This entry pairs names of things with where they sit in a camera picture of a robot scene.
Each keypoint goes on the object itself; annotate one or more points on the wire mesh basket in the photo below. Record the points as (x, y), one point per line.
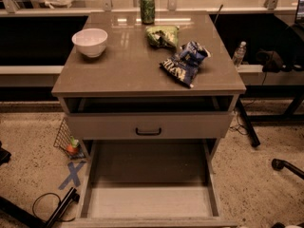
(62, 140)

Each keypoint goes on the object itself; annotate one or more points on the grey middle drawer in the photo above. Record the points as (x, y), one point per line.
(149, 126)

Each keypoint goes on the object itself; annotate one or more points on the grey drawer cabinet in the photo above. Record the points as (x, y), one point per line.
(128, 79)

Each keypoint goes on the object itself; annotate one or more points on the black chair base leg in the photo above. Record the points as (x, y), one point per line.
(278, 165)

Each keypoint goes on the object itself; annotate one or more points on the black floor stand leg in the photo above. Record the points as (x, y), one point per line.
(33, 222)

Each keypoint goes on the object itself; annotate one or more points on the green chip bag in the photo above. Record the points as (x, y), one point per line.
(162, 36)

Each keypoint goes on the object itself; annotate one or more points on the open bottom drawer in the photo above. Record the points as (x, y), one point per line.
(149, 184)

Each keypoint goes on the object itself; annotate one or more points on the green soda can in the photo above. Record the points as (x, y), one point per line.
(147, 11)

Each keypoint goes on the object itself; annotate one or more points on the clear water bottle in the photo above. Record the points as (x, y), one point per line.
(239, 54)

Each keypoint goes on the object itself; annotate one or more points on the black diagonal pole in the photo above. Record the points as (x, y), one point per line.
(248, 126)

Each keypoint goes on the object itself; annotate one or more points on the blue chip bag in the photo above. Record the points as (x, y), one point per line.
(184, 66)

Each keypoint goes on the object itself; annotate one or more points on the orange item in basket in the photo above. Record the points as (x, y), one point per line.
(72, 148)

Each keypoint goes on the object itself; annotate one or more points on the white bowl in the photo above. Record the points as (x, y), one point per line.
(91, 42)

